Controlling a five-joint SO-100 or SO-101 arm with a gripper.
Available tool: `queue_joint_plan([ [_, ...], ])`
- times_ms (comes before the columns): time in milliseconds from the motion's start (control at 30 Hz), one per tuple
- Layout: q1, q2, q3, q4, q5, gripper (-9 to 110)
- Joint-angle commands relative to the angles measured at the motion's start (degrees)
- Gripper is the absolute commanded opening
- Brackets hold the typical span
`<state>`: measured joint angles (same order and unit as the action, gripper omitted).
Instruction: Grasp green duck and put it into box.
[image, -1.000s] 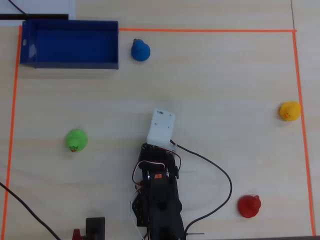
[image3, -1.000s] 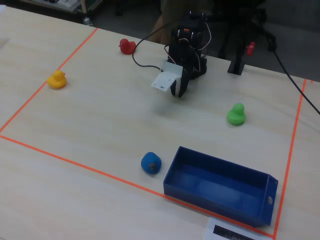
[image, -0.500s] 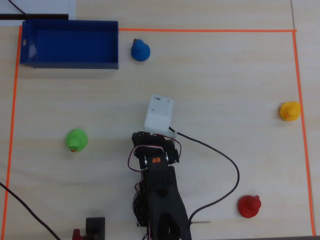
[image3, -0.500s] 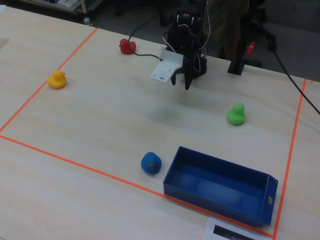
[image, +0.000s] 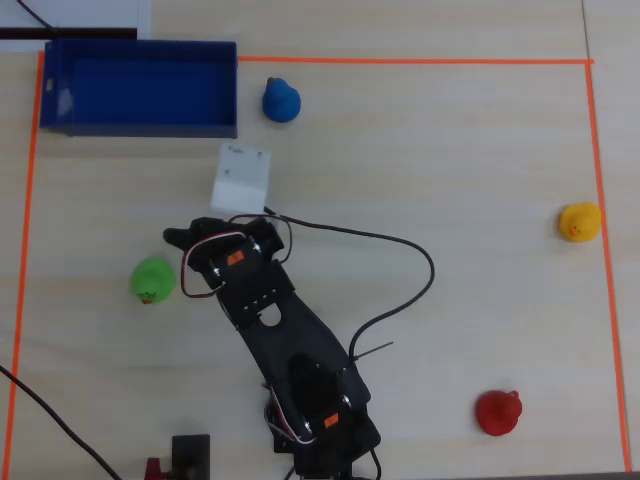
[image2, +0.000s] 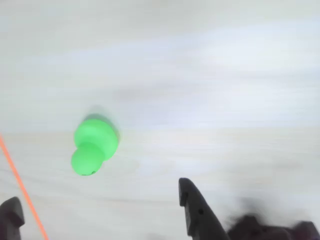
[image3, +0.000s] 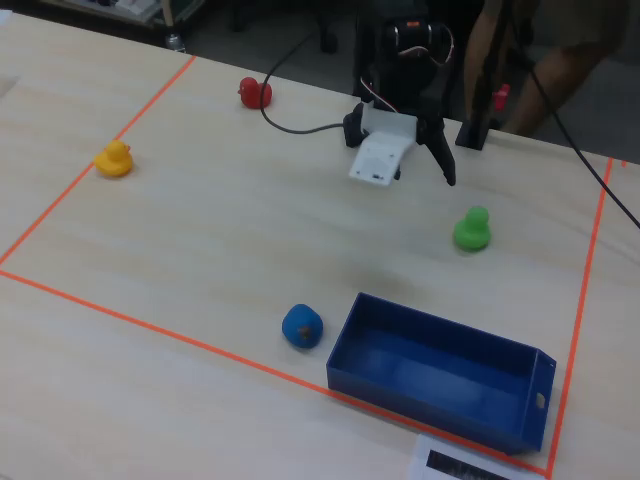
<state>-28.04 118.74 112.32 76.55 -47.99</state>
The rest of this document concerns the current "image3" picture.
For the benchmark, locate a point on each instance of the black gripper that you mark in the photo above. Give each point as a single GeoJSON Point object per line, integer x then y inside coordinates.
{"type": "Point", "coordinates": [436, 141]}

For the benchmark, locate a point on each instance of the green rubber duck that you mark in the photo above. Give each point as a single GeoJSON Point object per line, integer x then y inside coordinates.
{"type": "Point", "coordinates": [472, 232]}

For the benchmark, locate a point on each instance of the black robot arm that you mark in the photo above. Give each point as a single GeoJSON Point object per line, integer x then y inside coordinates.
{"type": "Point", "coordinates": [405, 60]}

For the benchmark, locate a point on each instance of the red rubber duck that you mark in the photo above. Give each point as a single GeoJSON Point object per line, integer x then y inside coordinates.
{"type": "Point", "coordinates": [255, 95]}

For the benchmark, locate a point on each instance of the blue rubber duck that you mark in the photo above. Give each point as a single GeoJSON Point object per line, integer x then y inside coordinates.
{"type": "Point", "coordinates": [300, 322]}

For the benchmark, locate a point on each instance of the blue plastic box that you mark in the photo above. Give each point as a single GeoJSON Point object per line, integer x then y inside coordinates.
{"type": "Point", "coordinates": [440, 370]}

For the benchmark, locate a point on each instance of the yellow rubber duck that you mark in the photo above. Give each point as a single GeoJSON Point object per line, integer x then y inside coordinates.
{"type": "Point", "coordinates": [115, 162]}

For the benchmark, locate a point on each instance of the person's bare leg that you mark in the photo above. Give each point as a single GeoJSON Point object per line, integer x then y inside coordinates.
{"type": "Point", "coordinates": [560, 65]}
{"type": "Point", "coordinates": [475, 40]}

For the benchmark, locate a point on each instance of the orange tape strip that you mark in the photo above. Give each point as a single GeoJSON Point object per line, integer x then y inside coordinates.
{"type": "Point", "coordinates": [50, 210]}
{"type": "Point", "coordinates": [150, 326]}
{"type": "Point", "coordinates": [583, 300]}

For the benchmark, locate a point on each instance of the small metal furniture foot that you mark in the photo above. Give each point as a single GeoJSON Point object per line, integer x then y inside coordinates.
{"type": "Point", "coordinates": [176, 43]}

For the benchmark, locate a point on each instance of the white paper sheet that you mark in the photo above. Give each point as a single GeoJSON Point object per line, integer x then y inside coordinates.
{"type": "Point", "coordinates": [420, 460]}

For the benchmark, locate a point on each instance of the flat black bar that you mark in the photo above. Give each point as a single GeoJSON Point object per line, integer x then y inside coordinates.
{"type": "Point", "coordinates": [450, 462]}

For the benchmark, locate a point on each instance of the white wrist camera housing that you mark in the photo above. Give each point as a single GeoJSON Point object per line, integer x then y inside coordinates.
{"type": "Point", "coordinates": [377, 157]}

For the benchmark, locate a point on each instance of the black camera stand pole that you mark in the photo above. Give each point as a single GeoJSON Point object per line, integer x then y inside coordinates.
{"type": "Point", "coordinates": [480, 100]}

